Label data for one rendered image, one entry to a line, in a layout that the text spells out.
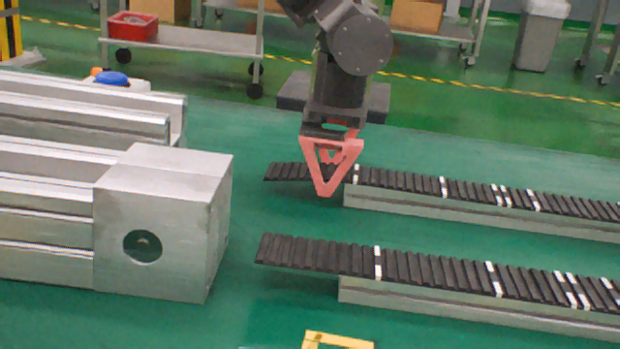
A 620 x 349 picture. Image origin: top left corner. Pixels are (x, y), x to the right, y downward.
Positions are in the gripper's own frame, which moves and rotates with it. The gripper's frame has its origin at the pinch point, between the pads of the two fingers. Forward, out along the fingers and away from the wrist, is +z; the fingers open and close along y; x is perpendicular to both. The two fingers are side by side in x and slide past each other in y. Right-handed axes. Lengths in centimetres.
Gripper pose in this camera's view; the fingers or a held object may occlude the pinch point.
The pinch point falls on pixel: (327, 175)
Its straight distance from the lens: 72.8
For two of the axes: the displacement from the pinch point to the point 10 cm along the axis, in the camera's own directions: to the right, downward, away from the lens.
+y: -1.0, 3.8, -9.2
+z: -1.2, 9.1, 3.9
